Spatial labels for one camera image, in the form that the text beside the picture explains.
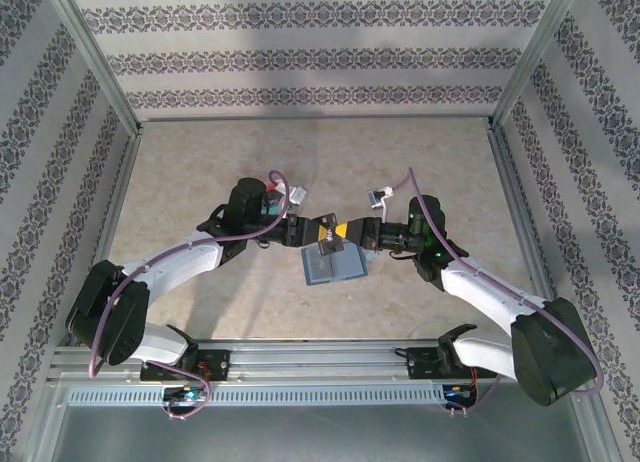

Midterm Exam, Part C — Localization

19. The aluminium side rail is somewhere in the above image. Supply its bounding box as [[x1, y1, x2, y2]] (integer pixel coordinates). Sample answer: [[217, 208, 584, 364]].
[[485, 124, 571, 341], [69, 131, 144, 346]]

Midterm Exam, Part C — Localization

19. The aluminium frame post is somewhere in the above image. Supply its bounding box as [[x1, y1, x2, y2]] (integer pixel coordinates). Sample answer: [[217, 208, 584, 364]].
[[42, 0, 144, 139], [488, 0, 585, 133]]

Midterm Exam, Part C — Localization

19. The control board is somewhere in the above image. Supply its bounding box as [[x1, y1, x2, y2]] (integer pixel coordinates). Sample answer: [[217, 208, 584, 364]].
[[162, 385, 207, 404], [442, 384, 476, 402]]

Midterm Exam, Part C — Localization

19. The blue leather card holder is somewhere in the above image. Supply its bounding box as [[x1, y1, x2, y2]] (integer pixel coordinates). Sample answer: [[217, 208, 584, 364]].
[[299, 241, 376, 287]]

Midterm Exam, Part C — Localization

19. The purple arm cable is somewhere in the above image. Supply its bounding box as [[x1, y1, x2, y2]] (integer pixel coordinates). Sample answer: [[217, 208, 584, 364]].
[[87, 169, 292, 423], [390, 167, 604, 419]]

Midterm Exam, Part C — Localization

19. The aluminium mounting rail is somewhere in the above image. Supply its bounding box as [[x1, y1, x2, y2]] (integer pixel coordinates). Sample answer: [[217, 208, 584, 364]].
[[49, 337, 586, 383]]

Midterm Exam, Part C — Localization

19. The right control board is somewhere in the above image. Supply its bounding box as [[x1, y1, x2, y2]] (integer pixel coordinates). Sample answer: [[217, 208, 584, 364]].
[[442, 384, 476, 402]]

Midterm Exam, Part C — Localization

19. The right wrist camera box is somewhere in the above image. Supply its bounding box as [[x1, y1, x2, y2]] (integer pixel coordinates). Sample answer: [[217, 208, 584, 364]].
[[366, 185, 396, 224]]

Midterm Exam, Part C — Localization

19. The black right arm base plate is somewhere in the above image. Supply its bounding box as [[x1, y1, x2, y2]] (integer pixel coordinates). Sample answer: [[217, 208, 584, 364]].
[[394, 346, 497, 382]]

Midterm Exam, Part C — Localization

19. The grey metal sheet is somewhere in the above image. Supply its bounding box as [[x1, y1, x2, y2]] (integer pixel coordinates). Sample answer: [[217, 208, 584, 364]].
[[47, 404, 601, 462]]

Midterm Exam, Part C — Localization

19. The grey slotted cable duct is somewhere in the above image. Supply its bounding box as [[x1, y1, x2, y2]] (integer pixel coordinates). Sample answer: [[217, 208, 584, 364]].
[[64, 384, 481, 408]]

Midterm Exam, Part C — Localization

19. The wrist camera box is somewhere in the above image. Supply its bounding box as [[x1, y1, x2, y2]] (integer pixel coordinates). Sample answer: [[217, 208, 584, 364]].
[[366, 185, 396, 224], [285, 184, 311, 207]]

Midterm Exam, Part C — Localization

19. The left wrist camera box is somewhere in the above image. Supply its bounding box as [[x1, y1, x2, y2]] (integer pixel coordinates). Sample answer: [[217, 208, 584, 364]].
[[285, 184, 311, 207]]

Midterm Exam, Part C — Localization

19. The aluminium back rail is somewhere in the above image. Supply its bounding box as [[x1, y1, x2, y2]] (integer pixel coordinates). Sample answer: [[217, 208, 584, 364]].
[[137, 114, 494, 125]]

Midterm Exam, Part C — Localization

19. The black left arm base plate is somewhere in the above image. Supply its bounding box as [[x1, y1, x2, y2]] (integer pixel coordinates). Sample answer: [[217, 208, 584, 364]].
[[139, 348, 232, 383]]

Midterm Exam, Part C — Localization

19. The left control board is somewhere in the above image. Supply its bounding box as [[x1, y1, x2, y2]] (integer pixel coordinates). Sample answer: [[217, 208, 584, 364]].
[[162, 385, 207, 404]]

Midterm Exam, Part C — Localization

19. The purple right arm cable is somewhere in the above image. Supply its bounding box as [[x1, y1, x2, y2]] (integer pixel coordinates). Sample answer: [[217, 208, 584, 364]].
[[390, 167, 604, 419]]

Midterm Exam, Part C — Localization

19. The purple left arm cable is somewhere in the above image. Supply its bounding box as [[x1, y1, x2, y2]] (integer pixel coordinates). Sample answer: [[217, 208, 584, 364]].
[[87, 169, 292, 423]]

